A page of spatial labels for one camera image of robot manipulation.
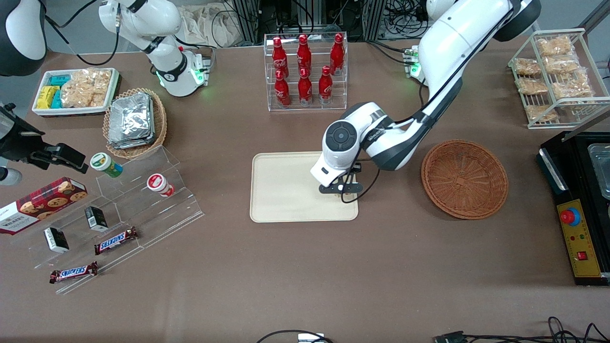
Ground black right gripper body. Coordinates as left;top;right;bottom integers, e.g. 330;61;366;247
0;102;48;165

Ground cream plastic tray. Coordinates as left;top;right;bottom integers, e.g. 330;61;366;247
250;151;359;223

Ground white rectangular snack tray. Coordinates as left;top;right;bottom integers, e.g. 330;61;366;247
32;68;121;118

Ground oval wicker basket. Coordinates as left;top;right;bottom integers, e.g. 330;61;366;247
102;88;168;160

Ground round brown wicker basket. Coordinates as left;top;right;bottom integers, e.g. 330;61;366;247
421;139;509;220

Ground green lidded cup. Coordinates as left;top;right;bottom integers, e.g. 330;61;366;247
90;152;123;179

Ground red tartan cookie box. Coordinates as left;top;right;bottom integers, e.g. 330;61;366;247
0;177;89;235

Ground yellow snack pack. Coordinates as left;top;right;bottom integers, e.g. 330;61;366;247
36;86;60;109

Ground small black box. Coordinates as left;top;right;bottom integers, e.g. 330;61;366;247
85;206;109;232
44;227;70;253

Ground clear acrylic bottle rack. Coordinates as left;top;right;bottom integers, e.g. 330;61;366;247
264;31;349;112

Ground silver foil packs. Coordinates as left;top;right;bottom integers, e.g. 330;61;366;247
108;92;156;150

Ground clear bag of crackers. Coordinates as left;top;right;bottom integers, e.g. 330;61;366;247
61;68;112;108

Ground red Coca-Cola bottle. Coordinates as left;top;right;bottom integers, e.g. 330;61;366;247
272;37;289;78
318;66;334;104
330;33;346;76
298;68;314;106
296;34;313;77
274;70;291;108

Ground clear acrylic step shelf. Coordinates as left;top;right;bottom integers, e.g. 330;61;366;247
12;145;205;296

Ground red lidded cup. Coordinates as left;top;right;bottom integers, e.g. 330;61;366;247
146;173;176;198

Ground Snickers chocolate bar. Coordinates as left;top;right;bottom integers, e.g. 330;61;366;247
49;261;99;284
94;227;139;256

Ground cream cloth bag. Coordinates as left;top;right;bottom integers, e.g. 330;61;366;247
180;4;243;48

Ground bagged beige snack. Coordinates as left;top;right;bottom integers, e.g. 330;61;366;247
536;36;574;58
543;55;580;74
514;57;542;77
524;104;558;123
550;71;594;100
516;77;549;95

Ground black box appliance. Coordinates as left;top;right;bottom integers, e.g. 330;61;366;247
536;107;610;286

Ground yellow control panel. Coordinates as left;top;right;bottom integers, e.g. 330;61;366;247
557;198;602;278

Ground clear plastic container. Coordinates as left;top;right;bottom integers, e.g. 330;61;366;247
588;142;610;201

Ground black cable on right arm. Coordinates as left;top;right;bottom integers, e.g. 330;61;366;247
44;0;121;67

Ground black cable with white plug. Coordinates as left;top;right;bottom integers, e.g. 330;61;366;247
256;329;334;343

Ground tangled black cable bundle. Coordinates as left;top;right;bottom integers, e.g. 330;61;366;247
384;0;432;40

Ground black cable with connector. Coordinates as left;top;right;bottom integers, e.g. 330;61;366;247
434;316;610;343

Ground white wire rack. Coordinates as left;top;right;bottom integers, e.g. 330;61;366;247
508;28;610;130

